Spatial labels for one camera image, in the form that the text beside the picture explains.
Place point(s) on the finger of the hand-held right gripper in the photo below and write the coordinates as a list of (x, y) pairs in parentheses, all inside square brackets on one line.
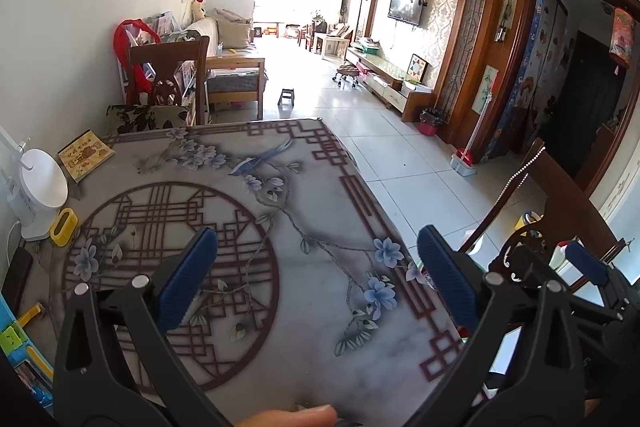
[(587, 262)]

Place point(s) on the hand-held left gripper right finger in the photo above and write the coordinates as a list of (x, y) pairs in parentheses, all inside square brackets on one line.
[(447, 277)]

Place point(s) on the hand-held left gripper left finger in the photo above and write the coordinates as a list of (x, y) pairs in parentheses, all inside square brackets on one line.
[(192, 277)]

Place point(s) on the red bin with green rim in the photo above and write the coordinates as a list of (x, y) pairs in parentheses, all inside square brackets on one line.
[(424, 274)]

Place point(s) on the person's left hand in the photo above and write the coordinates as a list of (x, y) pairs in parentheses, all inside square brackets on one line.
[(290, 417)]

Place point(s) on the carved dark wooden chair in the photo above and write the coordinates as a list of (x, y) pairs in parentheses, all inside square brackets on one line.
[(565, 202)]

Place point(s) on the yellow plastic container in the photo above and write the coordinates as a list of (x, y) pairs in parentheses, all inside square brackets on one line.
[(524, 221)]

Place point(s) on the broom with dustpan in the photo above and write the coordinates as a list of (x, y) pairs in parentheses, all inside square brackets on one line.
[(462, 164)]

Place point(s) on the yellow plastic holder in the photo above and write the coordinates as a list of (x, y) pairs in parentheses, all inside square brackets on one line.
[(61, 242)]

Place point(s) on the small red waste bin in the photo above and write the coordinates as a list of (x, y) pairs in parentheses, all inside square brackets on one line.
[(430, 126)]

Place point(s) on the yellow wooden book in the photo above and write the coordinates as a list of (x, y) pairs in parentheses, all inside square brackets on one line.
[(85, 154)]

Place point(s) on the floral chair cushion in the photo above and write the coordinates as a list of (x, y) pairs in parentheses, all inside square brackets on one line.
[(140, 117)]

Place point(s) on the white desk lamp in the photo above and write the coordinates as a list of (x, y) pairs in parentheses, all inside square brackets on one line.
[(42, 187)]

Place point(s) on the black flat case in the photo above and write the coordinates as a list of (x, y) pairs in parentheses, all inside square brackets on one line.
[(17, 277)]

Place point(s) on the blue yellow green plastic toy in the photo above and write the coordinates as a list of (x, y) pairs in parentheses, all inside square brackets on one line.
[(15, 347)]

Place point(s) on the printed door curtain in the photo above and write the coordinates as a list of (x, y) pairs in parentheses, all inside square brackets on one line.
[(530, 72)]

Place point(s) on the wooden sofa with cushions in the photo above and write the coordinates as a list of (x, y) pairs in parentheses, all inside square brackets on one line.
[(235, 82)]

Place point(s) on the small black step stool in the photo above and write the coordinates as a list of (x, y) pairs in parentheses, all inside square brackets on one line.
[(286, 96)]

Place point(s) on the long television cabinet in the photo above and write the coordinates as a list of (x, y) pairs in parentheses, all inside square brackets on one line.
[(385, 67)]

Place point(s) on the dark wooden dining chair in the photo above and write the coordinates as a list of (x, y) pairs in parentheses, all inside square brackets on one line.
[(167, 52)]

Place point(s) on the red hanging lantern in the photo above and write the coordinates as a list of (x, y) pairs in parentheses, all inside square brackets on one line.
[(621, 37)]

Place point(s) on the rolling stool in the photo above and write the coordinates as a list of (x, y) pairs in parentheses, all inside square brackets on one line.
[(347, 71)]

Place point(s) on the red bag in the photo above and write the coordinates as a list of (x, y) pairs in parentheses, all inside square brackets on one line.
[(122, 39)]

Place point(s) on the white magazine rack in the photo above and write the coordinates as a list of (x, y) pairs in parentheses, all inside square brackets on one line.
[(165, 23)]

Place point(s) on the light wooden coffee table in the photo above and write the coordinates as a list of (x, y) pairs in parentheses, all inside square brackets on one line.
[(335, 47)]

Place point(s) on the white plush toy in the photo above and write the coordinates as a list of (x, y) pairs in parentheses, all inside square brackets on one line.
[(199, 9)]

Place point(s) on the wall television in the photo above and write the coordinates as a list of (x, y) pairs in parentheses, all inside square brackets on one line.
[(405, 8)]

